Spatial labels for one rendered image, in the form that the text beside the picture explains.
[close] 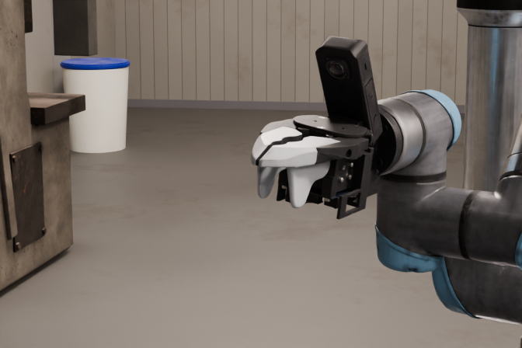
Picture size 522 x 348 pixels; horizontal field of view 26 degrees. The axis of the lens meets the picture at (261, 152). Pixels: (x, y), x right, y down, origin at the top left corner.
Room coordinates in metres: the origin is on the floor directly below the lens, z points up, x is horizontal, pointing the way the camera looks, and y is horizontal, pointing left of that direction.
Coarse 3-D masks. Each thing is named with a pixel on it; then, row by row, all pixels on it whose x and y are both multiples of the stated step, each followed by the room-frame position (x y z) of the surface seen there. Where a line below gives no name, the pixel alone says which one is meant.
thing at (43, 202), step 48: (0, 0) 5.15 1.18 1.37; (0, 48) 5.13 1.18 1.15; (96, 48) 5.71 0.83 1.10; (0, 96) 5.06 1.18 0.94; (48, 96) 5.77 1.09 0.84; (0, 144) 5.05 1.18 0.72; (48, 144) 5.59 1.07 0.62; (0, 192) 5.08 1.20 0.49; (48, 192) 5.57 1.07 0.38; (0, 240) 5.06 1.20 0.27; (48, 240) 5.55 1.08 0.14; (0, 288) 5.04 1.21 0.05
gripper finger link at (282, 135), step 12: (276, 132) 1.02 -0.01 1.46; (288, 132) 1.02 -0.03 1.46; (300, 132) 1.03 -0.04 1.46; (264, 144) 0.97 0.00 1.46; (276, 144) 0.99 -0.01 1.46; (252, 156) 0.96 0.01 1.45; (264, 168) 0.99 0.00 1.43; (276, 168) 1.02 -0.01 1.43; (264, 180) 1.00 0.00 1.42; (264, 192) 1.00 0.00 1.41
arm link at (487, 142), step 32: (480, 0) 1.39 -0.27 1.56; (512, 0) 1.38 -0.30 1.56; (480, 32) 1.41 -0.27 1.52; (512, 32) 1.40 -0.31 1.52; (480, 64) 1.41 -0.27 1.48; (512, 64) 1.40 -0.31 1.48; (480, 96) 1.41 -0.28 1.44; (512, 96) 1.40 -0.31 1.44; (480, 128) 1.41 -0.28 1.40; (512, 128) 1.40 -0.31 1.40; (480, 160) 1.41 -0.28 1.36; (448, 288) 1.41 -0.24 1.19; (480, 288) 1.39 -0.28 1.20; (512, 288) 1.36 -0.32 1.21; (512, 320) 1.38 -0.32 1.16
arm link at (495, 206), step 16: (512, 144) 1.20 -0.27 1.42; (512, 160) 1.17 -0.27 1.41; (512, 176) 1.16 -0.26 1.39; (480, 192) 1.17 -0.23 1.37; (496, 192) 1.16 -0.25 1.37; (512, 192) 1.14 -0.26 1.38; (464, 208) 1.15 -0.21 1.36; (480, 208) 1.14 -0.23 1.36; (496, 208) 1.13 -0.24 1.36; (512, 208) 1.13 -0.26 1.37; (464, 224) 1.14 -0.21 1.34; (480, 224) 1.13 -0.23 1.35; (496, 224) 1.12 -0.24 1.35; (512, 224) 1.12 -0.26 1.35; (464, 240) 1.14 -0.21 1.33; (480, 240) 1.13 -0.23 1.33; (496, 240) 1.12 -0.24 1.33; (512, 240) 1.11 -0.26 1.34; (464, 256) 1.16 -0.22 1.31; (480, 256) 1.14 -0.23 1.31; (496, 256) 1.13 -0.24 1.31; (512, 256) 1.12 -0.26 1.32
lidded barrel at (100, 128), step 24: (72, 72) 8.68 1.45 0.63; (96, 72) 8.64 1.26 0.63; (120, 72) 8.76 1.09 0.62; (96, 96) 8.65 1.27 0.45; (120, 96) 8.77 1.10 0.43; (72, 120) 8.73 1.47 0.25; (96, 120) 8.67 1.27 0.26; (120, 120) 8.78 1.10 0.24; (72, 144) 8.76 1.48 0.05; (96, 144) 8.68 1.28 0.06; (120, 144) 8.80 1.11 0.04
